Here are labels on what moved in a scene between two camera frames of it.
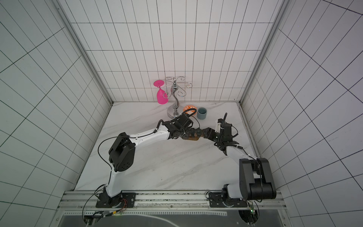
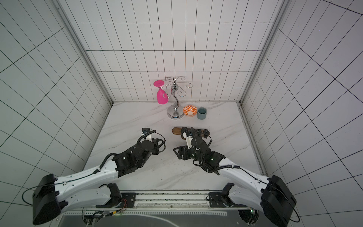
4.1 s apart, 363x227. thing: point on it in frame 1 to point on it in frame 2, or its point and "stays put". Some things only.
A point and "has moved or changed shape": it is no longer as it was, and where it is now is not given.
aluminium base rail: (170, 200) stays put
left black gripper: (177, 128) to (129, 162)
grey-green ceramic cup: (202, 112) stays put
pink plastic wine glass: (162, 97) stays put
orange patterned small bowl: (191, 111) stays put
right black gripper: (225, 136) to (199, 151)
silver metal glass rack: (175, 110) stays put
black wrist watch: (198, 132) has moved or changed shape
